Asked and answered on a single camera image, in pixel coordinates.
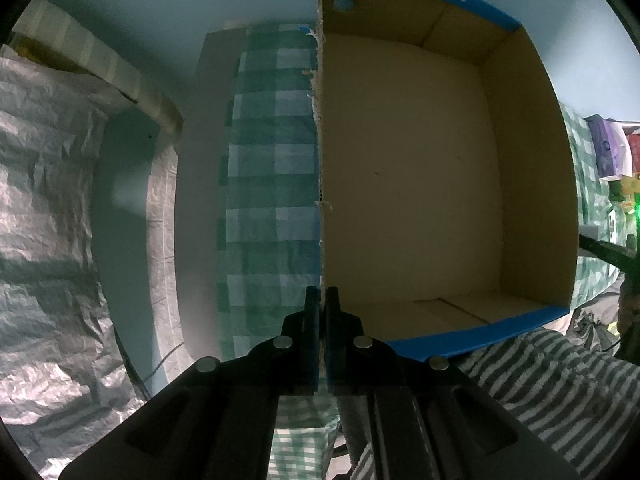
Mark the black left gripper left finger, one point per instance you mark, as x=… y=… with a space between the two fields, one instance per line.
x=289 y=362

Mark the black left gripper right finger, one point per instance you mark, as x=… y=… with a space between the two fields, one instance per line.
x=342 y=344

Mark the blue-edged cardboard box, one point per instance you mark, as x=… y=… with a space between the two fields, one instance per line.
x=448 y=196

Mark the green checkered tablecloth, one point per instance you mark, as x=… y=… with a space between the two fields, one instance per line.
x=269 y=179

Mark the grey crinkled woven sack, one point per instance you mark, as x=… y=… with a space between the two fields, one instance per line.
x=64 y=383

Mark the grey striped towel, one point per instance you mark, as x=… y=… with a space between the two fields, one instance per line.
x=470 y=405

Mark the purple product box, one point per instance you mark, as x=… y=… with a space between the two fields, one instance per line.
x=613 y=152

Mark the red package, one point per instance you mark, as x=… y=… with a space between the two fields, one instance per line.
x=633 y=140

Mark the striped beige cushion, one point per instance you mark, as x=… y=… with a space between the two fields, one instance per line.
x=48 y=34

